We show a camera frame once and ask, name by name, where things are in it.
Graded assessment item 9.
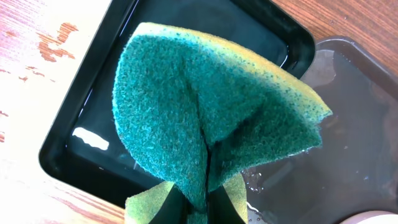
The white plate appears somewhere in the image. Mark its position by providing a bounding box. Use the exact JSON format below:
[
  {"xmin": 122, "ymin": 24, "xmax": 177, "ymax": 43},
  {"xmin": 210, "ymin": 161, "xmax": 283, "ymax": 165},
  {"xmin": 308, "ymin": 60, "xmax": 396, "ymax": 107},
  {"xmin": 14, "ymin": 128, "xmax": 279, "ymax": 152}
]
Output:
[{"xmin": 340, "ymin": 210, "xmax": 398, "ymax": 224}]

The dark grey serving tray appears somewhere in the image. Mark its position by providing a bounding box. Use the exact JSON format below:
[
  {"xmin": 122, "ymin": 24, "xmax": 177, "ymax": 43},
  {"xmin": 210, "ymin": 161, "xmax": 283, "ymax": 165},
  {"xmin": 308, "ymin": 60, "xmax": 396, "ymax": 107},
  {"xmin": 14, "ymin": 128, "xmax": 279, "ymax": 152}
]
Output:
[{"xmin": 243, "ymin": 36, "xmax": 397, "ymax": 223}]

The black water basin tray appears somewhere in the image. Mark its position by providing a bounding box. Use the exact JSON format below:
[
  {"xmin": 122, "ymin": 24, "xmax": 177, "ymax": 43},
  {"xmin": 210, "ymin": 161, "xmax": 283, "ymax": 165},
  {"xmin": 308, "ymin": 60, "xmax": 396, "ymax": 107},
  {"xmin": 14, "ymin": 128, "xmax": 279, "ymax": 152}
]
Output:
[{"xmin": 39, "ymin": 0, "xmax": 315, "ymax": 207}]

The green yellow sponge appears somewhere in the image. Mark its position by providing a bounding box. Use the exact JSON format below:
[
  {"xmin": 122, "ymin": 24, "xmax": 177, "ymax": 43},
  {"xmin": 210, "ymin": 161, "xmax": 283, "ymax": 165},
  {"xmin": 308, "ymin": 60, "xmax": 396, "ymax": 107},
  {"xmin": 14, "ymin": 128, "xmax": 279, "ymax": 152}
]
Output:
[{"xmin": 112, "ymin": 22, "xmax": 332, "ymax": 223}]

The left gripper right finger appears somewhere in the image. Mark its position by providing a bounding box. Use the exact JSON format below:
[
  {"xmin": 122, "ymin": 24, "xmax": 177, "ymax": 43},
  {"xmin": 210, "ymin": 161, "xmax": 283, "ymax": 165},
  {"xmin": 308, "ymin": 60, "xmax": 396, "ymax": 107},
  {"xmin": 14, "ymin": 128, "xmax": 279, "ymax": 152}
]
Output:
[{"xmin": 207, "ymin": 186, "xmax": 245, "ymax": 224}]

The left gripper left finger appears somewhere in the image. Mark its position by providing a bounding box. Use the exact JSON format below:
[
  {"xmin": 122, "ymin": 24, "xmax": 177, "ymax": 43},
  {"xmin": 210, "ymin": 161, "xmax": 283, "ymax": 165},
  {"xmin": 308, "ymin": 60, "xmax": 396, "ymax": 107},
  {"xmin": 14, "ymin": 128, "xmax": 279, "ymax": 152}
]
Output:
[{"xmin": 149, "ymin": 186, "xmax": 188, "ymax": 224}]

